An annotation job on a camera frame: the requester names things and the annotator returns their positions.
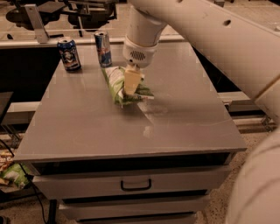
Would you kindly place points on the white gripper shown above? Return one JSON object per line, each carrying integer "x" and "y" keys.
{"x": 139, "y": 56}

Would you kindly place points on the green jalapeno chip bag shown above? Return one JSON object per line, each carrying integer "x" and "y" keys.
{"x": 114, "y": 77}

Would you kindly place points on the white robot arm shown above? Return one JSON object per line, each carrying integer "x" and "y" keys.
{"x": 249, "y": 55}

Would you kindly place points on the redbull can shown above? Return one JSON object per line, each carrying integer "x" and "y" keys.
{"x": 103, "y": 48}

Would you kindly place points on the blue soda can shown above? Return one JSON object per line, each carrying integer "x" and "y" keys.
{"x": 69, "y": 54}

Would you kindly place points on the chip bags on floor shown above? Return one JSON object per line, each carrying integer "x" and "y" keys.
{"x": 11, "y": 174}

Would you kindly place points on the black office chair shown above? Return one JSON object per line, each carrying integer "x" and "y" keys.
{"x": 87, "y": 14}

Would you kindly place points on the grey drawer cabinet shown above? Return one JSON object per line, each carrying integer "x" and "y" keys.
{"x": 79, "y": 145}

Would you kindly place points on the left metal bracket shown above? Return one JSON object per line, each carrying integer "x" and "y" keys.
{"x": 37, "y": 23}

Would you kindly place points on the black drawer handle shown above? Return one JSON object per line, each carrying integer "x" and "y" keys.
{"x": 135, "y": 186}

